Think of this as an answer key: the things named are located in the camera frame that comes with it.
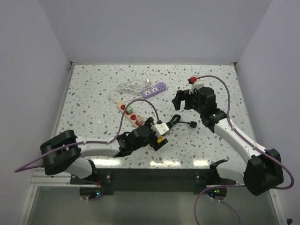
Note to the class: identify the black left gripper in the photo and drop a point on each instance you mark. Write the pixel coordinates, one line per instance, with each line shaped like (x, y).
(147, 123)

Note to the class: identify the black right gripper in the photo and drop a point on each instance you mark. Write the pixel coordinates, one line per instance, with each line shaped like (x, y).
(183, 95)

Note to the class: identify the yellow cube socket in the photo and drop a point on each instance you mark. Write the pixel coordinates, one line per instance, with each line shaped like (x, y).
(159, 140)

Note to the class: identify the pink brown USB charger plug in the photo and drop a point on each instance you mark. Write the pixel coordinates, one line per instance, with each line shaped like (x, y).
(139, 119)

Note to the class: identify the green USB charger plug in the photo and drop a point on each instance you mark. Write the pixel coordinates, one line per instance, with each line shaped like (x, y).
(129, 110)

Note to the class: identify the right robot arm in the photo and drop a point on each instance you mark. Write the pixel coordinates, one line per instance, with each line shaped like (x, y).
(263, 171)

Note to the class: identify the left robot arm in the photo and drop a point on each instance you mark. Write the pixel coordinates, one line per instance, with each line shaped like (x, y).
(68, 153)

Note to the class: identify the purple power strip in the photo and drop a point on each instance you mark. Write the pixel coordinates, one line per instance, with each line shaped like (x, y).
(154, 90)

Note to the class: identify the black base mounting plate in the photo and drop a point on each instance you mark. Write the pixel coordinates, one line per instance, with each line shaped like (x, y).
(157, 180)

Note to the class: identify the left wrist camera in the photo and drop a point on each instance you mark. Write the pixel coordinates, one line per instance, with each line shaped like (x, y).
(160, 129)

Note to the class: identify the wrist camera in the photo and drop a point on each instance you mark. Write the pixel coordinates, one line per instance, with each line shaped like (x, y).
(196, 83)
(160, 129)

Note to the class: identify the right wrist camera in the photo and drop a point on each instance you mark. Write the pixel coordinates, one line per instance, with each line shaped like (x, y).
(196, 83)

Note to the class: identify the aluminium rail frame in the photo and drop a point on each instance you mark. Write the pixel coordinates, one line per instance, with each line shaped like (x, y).
(86, 108)

